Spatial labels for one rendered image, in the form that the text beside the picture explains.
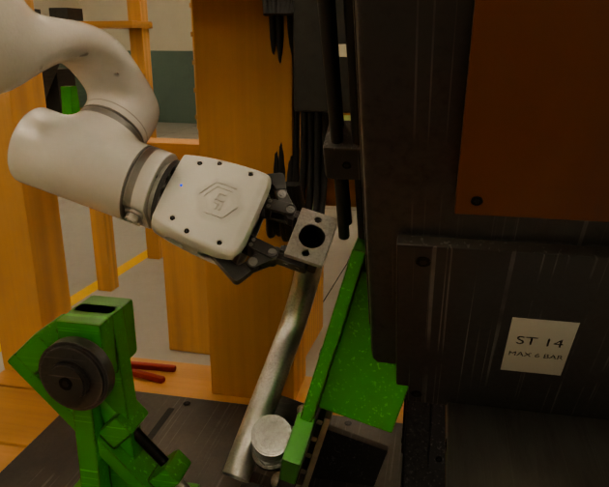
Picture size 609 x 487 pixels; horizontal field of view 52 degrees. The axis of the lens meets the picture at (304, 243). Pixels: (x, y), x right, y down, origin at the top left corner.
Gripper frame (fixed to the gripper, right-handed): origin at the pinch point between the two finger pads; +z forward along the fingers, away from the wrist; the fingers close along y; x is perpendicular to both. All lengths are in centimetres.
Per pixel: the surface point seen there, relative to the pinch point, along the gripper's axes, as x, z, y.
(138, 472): 13.0, -8.4, -26.2
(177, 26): 806, -406, 646
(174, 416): 37.3, -11.3, -17.5
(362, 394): -3.9, 10.1, -13.4
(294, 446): -2.3, 5.9, -19.5
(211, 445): 31.6, -4.1, -19.8
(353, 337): -7.2, 7.5, -9.8
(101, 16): 835, -552, 635
